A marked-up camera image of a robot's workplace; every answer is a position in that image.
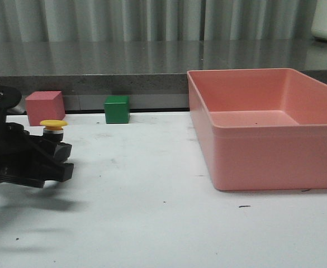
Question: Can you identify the pink cube by ledge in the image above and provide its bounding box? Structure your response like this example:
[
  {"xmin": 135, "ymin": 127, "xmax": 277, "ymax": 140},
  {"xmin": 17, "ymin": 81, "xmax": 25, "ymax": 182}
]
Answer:
[{"xmin": 25, "ymin": 91, "xmax": 65, "ymax": 126}]

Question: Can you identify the pink plastic bin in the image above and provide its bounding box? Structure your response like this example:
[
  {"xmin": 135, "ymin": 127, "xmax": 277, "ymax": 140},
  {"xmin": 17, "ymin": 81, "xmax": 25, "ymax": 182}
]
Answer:
[{"xmin": 187, "ymin": 68, "xmax": 327, "ymax": 191}]

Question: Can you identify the green cube right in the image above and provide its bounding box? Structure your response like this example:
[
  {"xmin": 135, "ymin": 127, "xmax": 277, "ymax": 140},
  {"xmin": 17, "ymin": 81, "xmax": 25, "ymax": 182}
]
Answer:
[{"xmin": 104, "ymin": 95, "xmax": 130, "ymax": 124}]

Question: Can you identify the grey stone counter ledge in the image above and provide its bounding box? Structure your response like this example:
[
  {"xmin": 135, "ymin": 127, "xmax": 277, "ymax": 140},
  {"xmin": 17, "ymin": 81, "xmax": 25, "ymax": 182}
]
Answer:
[{"xmin": 0, "ymin": 39, "xmax": 327, "ymax": 113}]

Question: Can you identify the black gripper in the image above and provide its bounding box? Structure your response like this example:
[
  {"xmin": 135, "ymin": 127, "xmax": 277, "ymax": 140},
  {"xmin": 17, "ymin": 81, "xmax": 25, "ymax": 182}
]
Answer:
[{"xmin": 0, "ymin": 85, "xmax": 74, "ymax": 188}]

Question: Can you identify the yellow mushroom push button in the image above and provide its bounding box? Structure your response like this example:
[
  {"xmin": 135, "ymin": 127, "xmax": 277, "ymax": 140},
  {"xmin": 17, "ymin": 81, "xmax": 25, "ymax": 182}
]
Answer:
[{"xmin": 40, "ymin": 119, "xmax": 68, "ymax": 142}]

